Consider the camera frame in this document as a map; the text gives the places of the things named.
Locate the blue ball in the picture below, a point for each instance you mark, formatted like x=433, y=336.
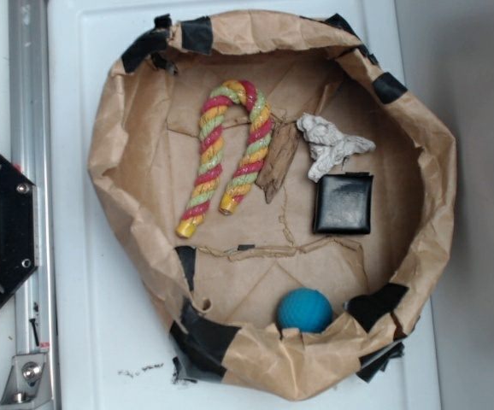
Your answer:
x=305, y=309

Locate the brown paper bag bin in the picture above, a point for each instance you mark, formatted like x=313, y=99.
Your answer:
x=217, y=292

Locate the brown wood bark piece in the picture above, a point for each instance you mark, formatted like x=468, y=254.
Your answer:
x=286, y=138

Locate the black square leather box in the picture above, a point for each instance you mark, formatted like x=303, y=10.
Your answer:
x=343, y=204

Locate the crumpled white paper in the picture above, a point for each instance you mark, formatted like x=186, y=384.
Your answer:
x=328, y=146

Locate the colourful rope candy cane toy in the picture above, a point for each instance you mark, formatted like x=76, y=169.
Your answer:
x=231, y=92

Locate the aluminium extrusion rail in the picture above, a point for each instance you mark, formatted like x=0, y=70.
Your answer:
x=35, y=300

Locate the metal corner bracket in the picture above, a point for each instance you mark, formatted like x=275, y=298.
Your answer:
x=28, y=385

